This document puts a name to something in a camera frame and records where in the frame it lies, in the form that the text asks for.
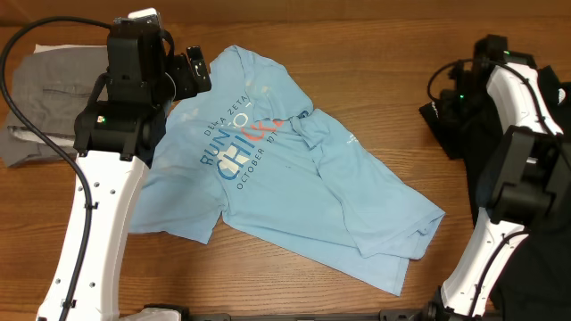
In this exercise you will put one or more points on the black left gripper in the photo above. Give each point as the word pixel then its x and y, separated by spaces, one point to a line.
pixel 178 66

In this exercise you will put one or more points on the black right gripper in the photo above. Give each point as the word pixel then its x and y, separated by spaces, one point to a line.
pixel 448 118

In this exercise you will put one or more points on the light blue printed t-shirt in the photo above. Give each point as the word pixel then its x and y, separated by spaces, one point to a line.
pixel 255 153

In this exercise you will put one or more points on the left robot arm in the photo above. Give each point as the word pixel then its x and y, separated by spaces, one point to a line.
pixel 115 138

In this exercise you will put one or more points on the folded grey trousers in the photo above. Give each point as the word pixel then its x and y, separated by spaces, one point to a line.
pixel 50 89

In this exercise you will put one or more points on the black t-shirt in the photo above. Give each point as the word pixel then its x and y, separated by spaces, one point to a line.
pixel 535 223

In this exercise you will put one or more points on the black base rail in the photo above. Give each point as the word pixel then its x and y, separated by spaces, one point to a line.
pixel 165 312

